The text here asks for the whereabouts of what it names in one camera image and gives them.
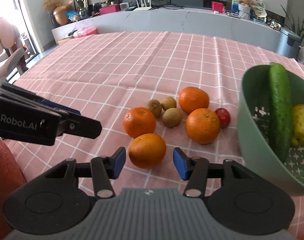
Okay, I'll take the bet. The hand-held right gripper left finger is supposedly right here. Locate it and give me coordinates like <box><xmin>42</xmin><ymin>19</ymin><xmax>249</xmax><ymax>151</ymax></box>
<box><xmin>43</xmin><ymin>147</ymin><xmax>127</xmax><ymax>198</ymax></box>

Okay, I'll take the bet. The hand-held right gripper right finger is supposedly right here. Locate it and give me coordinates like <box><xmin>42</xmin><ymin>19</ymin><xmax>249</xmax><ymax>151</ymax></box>
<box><xmin>173</xmin><ymin>147</ymin><xmax>258</xmax><ymax>198</ymax></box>

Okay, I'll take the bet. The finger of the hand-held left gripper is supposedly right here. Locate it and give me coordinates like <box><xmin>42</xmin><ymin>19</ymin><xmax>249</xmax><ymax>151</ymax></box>
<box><xmin>0</xmin><ymin>76</ymin><xmax>80</xmax><ymax>117</ymax></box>
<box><xmin>54</xmin><ymin>107</ymin><xmax>103</xmax><ymax>139</ymax></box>

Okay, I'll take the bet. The orange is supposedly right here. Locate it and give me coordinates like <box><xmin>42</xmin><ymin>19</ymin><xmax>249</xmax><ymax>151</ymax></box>
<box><xmin>186</xmin><ymin>108</ymin><xmax>220</xmax><ymax>145</ymax></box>
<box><xmin>128</xmin><ymin>133</ymin><xmax>167</xmax><ymax>169</ymax></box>
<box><xmin>179</xmin><ymin>87</ymin><xmax>210</xmax><ymax>115</ymax></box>
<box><xmin>122</xmin><ymin>107</ymin><xmax>156</xmax><ymax>139</ymax></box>

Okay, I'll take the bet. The brown kiwi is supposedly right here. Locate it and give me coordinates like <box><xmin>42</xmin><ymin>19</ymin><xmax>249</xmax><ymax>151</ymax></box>
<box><xmin>147</xmin><ymin>99</ymin><xmax>163</xmax><ymax>118</ymax></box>
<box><xmin>162</xmin><ymin>108</ymin><xmax>182</xmax><ymax>128</ymax></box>
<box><xmin>161</xmin><ymin>96</ymin><xmax>177</xmax><ymax>111</ymax></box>

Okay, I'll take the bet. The red tomato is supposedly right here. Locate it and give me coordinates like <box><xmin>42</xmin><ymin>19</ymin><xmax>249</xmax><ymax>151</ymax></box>
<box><xmin>214</xmin><ymin>108</ymin><xmax>231</xmax><ymax>129</ymax></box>

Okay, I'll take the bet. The green colander bowl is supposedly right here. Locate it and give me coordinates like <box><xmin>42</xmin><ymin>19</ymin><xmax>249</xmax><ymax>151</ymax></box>
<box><xmin>237</xmin><ymin>64</ymin><xmax>304</xmax><ymax>191</ymax></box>

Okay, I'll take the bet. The grey chair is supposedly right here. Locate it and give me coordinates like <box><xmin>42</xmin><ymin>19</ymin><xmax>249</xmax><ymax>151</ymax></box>
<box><xmin>0</xmin><ymin>47</ymin><xmax>26</xmax><ymax>82</ymax></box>

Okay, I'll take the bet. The wooden box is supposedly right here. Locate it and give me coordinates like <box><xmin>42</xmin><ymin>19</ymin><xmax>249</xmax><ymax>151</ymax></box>
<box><xmin>57</xmin><ymin>36</ymin><xmax>75</xmax><ymax>45</ymax></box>

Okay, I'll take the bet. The pink checked tablecloth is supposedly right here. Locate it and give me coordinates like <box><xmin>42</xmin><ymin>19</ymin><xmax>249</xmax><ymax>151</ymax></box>
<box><xmin>3</xmin><ymin>31</ymin><xmax>304</xmax><ymax>230</ymax></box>

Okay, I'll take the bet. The pink storage box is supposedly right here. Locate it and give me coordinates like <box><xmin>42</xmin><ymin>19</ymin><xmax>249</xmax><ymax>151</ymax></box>
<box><xmin>75</xmin><ymin>26</ymin><xmax>98</xmax><ymax>38</ymax></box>

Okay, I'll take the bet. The pale pink rounded object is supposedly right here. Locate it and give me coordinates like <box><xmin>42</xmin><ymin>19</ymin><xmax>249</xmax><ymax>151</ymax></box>
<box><xmin>0</xmin><ymin>16</ymin><xmax>19</xmax><ymax>58</ymax></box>

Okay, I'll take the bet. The brown round vase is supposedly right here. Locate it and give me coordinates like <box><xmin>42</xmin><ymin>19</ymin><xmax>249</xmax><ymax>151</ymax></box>
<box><xmin>53</xmin><ymin>5</ymin><xmax>74</xmax><ymax>26</ymax></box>

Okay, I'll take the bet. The blue snack packet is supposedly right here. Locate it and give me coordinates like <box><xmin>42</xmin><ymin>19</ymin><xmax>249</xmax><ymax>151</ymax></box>
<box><xmin>65</xmin><ymin>9</ymin><xmax>80</xmax><ymax>22</ymax></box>

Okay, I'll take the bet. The dried flower bunch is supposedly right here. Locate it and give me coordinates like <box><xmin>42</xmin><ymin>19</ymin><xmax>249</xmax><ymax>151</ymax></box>
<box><xmin>43</xmin><ymin>0</ymin><xmax>61</xmax><ymax>12</ymax></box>

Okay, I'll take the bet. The magenta box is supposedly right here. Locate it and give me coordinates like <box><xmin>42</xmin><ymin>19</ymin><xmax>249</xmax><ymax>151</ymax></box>
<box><xmin>99</xmin><ymin>4</ymin><xmax>121</xmax><ymax>15</ymax></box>

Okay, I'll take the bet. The green cucumber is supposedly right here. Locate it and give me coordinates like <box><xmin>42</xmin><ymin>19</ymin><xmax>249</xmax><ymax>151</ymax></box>
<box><xmin>268</xmin><ymin>62</ymin><xmax>294</xmax><ymax>163</ymax></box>

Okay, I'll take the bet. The yellow pear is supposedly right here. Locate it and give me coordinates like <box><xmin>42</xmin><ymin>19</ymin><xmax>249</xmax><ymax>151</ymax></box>
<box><xmin>291</xmin><ymin>104</ymin><xmax>304</xmax><ymax>147</ymax></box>

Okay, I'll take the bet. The white router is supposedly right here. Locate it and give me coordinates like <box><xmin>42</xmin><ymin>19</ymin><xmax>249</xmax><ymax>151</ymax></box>
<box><xmin>133</xmin><ymin>0</ymin><xmax>154</xmax><ymax>11</ymax></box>

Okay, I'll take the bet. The marble television console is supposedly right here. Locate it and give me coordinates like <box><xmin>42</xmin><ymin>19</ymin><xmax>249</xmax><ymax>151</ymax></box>
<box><xmin>52</xmin><ymin>0</ymin><xmax>286</xmax><ymax>55</ymax></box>

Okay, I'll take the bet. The grey-blue trash can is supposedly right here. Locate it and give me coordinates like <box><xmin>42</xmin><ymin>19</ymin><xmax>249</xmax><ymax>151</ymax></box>
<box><xmin>276</xmin><ymin>27</ymin><xmax>303</xmax><ymax>58</ymax></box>

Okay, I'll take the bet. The grey soundbar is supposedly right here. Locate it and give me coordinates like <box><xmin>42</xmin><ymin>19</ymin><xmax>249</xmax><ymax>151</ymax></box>
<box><xmin>169</xmin><ymin>0</ymin><xmax>205</xmax><ymax>7</ymax></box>

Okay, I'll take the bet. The teddy bear bouquet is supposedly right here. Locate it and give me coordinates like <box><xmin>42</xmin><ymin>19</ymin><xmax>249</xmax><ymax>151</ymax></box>
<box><xmin>238</xmin><ymin>0</ymin><xmax>253</xmax><ymax>19</ymax></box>

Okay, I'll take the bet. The tall spiky potted plant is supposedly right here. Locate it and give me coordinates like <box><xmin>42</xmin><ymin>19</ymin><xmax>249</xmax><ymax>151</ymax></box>
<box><xmin>280</xmin><ymin>4</ymin><xmax>304</xmax><ymax>41</ymax></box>

